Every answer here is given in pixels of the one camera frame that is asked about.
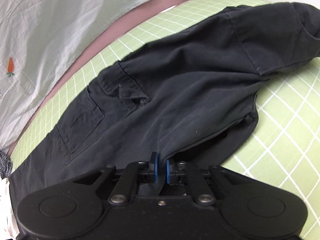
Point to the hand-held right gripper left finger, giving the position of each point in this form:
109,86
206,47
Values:
155,167

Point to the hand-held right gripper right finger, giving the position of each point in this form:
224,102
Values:
168,172

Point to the black pants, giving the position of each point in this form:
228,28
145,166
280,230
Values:
187,80

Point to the green grid mat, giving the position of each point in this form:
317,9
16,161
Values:
287,120

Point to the checked shirt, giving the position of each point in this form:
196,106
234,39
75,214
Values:
5,163

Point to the white shirt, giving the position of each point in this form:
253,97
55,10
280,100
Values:
6,205

